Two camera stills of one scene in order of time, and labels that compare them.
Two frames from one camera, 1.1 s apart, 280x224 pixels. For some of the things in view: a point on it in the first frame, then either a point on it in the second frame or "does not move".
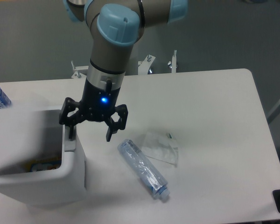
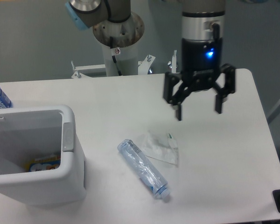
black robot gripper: [97, 103] → [201, 58]
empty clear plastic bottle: [145, 169] does not move
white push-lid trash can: [33, 162] does not move
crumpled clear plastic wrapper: [161, 145] does not move
